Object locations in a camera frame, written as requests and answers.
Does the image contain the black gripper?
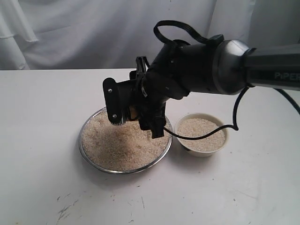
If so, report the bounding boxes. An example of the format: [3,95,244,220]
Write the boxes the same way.
[126,56,166,139]

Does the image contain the brown wooden cup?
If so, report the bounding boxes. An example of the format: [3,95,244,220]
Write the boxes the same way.
[129,106,139,121]

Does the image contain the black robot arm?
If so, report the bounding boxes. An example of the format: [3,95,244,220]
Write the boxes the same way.
[103,40,300,138]

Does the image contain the white bowl of rice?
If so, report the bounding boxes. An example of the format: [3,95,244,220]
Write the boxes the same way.
[173,113,228,157]

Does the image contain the steel plate of rice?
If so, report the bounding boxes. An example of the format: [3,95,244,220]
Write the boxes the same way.
[78,108,172,174]

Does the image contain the white backdrop curtain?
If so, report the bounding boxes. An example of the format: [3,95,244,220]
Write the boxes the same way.
[0,0,300,70]

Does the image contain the wrist camera with black bracket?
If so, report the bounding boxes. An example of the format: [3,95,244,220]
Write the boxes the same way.
[103,78,132,126]

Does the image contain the black camera cable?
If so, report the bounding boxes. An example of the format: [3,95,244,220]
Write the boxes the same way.
[153,20,300,141]

